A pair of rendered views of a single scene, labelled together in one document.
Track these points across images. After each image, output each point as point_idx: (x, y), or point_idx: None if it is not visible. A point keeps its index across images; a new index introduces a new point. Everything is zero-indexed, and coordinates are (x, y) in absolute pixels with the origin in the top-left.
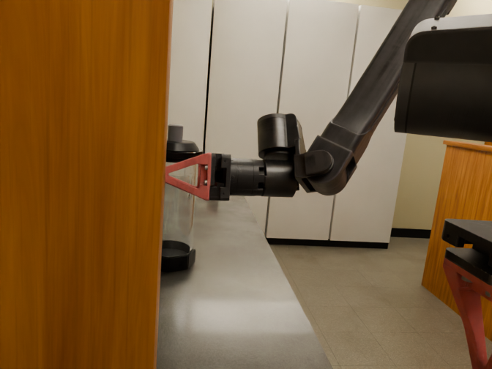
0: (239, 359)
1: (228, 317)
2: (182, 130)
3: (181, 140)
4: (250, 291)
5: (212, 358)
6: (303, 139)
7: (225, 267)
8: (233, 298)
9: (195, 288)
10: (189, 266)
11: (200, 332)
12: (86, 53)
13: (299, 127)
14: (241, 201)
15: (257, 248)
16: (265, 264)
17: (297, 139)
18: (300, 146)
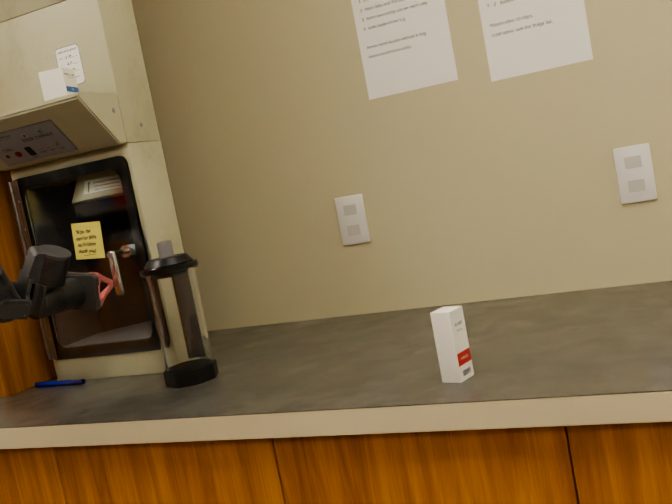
0: (32, 407)
1: (73, 403)
2: (158, 247)
3: (160, 257)
4: (93, 409)
5: (45, 401)
6: (29, 270)
7: (149, 399)
8: (93, 404)
9: (128, 392)
10: (167, 384)
11: (72, 397)
12: None
13: (29, 259)
14: (425, 400)
15: (174, 411)
16: (129, 415)
17: (21, 269)
18: (20, 276)
